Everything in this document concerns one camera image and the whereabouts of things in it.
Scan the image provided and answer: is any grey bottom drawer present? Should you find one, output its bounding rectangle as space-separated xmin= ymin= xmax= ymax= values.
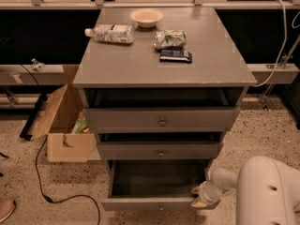
xmin=101 ymin=159 xmax=210 ymax=211

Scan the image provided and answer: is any white bowl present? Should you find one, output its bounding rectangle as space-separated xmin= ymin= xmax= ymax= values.
xmin=130 ymin=8 xmax=163 ymax=28

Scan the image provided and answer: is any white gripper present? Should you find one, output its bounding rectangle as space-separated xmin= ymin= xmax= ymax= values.
xmin=190 ymin=180 xmax=234 ymax=208

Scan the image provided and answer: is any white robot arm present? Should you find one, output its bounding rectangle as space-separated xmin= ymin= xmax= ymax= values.
xmin=191 ymin=157 xmax=300 ymax=225

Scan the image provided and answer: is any brown shoe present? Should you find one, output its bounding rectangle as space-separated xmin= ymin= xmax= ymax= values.
xmin=0 ymin=200 xmax=15 ymax=223

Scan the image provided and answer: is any open cardboard box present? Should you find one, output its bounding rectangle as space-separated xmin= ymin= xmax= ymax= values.
xmin=30 ymin=65 xmax=98 ymax=164

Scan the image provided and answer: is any grey middle drawer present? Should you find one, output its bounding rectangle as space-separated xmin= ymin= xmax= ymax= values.
xmin=97 ymin=142 xmax=223 ymax=160

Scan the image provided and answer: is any small clear object on ledge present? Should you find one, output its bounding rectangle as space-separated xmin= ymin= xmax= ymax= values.
xmin=31 ymin=58 xmax=45 ymax=72

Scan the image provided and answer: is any black power cable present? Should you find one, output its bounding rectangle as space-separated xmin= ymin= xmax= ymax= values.
xmin=0 ymin=37 xmax=101 ymax=225

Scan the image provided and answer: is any dark blue snack packet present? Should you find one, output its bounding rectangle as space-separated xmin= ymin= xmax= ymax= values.
xmin=159 ymin=50 xmax=193 ymax=64

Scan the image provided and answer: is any white cable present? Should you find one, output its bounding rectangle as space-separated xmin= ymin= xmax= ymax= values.
xmin=251 ymin=0 xmax=288 ymax=88

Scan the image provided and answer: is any grey top drawer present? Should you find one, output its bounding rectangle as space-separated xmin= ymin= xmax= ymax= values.
xmin=83 ymin=107 xmax=240 ymax=133

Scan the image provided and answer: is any green packet in box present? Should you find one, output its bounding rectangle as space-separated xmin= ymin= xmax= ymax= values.
xmin=72 ymin=118 xmax=88 ymax=134

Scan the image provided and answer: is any grey drawer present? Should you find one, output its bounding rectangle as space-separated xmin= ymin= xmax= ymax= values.
xmin=97 ymin=142 xmax=223 ymax=160
xmin=83 ymin=107 xmax=240 ymax=133
xmin=101 ymin=159 xmax=210 ymax=211

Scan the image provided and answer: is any clear plastic water bottle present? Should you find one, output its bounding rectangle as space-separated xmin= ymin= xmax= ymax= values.
xmin=84 ymin=24 xmax=135 ymax=44

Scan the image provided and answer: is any green white snack bag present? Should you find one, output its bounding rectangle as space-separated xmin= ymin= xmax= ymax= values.
xmin=154 ymin=30 xmax=188 ymax=50

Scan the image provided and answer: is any grey drawer cabinet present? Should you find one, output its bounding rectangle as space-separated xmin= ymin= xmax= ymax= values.
xmin=72 ymin=7 xmax=257 ymax=183

